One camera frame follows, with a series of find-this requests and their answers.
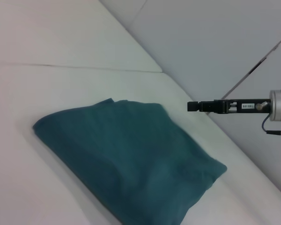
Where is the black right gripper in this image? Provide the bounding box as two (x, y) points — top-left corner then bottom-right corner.
(187, 99), (272, 115)

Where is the blue shirt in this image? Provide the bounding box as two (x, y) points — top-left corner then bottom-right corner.
(32, 98), (228, 225)

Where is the blue right gripper cable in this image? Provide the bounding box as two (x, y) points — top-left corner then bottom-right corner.
(262, 114), (281, 139)

